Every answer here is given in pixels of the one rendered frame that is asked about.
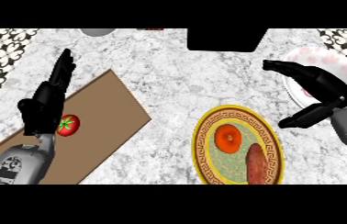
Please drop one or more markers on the reddish brown sweet potato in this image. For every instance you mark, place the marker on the reddish brown sweet potato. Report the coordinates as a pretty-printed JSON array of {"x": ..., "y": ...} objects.
[{"x": 256, "y": 165}]

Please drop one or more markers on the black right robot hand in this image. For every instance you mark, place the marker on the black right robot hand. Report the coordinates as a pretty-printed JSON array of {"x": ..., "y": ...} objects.
[{"x": 317, "y": 80}]

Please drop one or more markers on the red tomato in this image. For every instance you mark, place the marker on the red tomato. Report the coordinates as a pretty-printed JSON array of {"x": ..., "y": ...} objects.
[{"x": 70, "y": 125}]

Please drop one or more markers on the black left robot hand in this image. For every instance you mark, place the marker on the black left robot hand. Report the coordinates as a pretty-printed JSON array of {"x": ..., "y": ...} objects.
[{"x": 45, "y": 99}]

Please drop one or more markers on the grey round object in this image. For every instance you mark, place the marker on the grey round object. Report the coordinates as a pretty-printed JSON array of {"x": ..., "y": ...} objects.
[{"x": 97, "y": 31}]

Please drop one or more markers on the brown cutting board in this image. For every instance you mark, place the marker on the brown cutting board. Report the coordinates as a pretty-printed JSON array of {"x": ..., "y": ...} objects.
[{"x": 91, "y": 123}]

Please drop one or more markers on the black appliance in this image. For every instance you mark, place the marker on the black appliance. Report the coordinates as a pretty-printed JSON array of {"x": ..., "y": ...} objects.
[{"x": 227, "y": 39}]

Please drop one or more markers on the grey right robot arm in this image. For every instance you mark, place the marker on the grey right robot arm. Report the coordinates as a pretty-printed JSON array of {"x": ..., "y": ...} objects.
[{"x": 340, "y": 126}]

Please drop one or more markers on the yellow patterned plate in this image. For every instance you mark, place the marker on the yellow patterned plate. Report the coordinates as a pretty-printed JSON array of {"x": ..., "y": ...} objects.
[{"x": 227, "y": 163}]

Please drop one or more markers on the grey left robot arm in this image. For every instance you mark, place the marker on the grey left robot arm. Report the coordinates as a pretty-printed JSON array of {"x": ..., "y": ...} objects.
[{"x": 24, "y": 163}]

